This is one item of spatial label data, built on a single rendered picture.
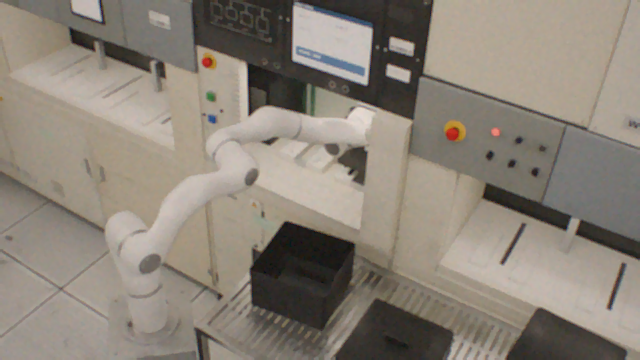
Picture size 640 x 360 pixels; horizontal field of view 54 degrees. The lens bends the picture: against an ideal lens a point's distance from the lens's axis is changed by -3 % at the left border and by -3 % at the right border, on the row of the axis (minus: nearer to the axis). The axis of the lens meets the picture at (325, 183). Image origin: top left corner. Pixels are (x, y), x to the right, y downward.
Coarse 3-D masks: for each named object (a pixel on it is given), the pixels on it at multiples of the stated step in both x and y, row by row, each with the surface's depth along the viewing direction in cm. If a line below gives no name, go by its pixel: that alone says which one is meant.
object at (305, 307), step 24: (288, 240) 237; (312, 240) 232; (336, 240) 227; (264, 264) 224; (288, 264) 238; (312, 264) 238; (336, 264) 234; (264, 288) 214; (288, 288) 209; (312, 288) 229; (336, 288) 216; (288, 312) 217; (312, 312) 211
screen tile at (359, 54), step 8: (336, 24) 197; (336, 32) 198; (344, 32) 197; (352, 32) 195; (368, 32) 192; (352, 40) 197; (360, 40) 195; (336, 48) 202; (344, 48) 200; (352, 48) 198; (360, 48) 197; (344, 56) 201; (352, 56) 200; (360, 56) 198
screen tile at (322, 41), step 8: (304, 16) 202; (312, 16) 200; (304, 24) 203; (312, 24) 202; (320, 24) 200; (328, 24) 198; (296, 32) 207; (304, 32) 205; (320, 32) 202; (328, 32) 200; (296, 40) 208; (304, 40) 207; (312, 40) 205; (320, 40) 203; (328, 40) 202; (320, 48) 205; (328, 48) 203
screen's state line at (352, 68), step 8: (296, 48) 210; (304, 48) 208; (304, 56) 210; (312, 56) 208; (320, 56) 207; (328, 56) 205; (328, 64) 207; (336, 64) 205; (344, 64) 203; (352, 64) 202; (352, 72) 203; (360, 72) 201
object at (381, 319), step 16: (384, 304) 213; (368, 320) 207; (384, 320) 207; (400, 320) 207; (416, 320) 208; (352, 336) 202; (368, 336) 202; (384, 336) 202; (400, 336) 202; (416, 336) 203; (432, 336) 203; (448, 336) 203; (352, 352) 197; (368, 352) 197; (384, 352) 197; (400, 352) 197; (416, 352) 198; (432, 352) 198; (448, 352) 208
